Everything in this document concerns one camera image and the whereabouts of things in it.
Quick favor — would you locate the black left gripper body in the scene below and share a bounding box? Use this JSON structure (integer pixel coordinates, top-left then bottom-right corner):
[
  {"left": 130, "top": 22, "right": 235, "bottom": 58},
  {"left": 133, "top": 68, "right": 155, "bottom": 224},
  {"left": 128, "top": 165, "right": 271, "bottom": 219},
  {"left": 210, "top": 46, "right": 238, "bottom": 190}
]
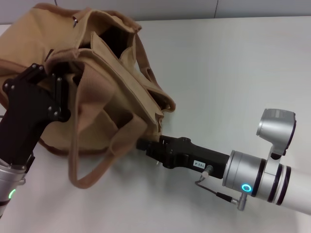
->
[{"left": 0, "top": 63, "right": 71, "bottom": 168}]

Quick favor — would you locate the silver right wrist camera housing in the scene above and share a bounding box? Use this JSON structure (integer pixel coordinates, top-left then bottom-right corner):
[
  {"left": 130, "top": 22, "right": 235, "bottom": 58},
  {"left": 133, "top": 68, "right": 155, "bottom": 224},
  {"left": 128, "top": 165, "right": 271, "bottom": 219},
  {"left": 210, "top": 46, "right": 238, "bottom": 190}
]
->
[{"left": 256, "top": 108, "right": 298, "bottom": 156}]

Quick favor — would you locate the right gripper cable with plug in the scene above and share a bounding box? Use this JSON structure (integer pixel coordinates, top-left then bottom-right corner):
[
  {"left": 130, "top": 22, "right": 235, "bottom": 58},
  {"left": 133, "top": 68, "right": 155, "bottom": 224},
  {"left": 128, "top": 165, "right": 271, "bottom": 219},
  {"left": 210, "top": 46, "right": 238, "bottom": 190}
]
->
[{"left": 195, "top": 165, "right": 248, "bottom": 207}]

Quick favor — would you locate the khaki canvas food bag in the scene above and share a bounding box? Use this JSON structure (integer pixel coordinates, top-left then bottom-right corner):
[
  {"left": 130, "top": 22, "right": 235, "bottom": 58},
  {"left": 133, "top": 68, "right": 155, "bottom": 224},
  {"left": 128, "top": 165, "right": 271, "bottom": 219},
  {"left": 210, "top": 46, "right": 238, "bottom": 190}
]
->
[{"left": 0, "top": 2, "right": 177, "bottom": 190}]

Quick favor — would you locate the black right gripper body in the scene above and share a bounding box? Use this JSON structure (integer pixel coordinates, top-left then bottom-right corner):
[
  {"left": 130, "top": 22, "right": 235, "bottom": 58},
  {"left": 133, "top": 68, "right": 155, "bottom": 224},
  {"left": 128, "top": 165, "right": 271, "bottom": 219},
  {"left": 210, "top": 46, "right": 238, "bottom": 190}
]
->
[{"left": 157, "top": 136, "right": 231, "bottom": 181}]

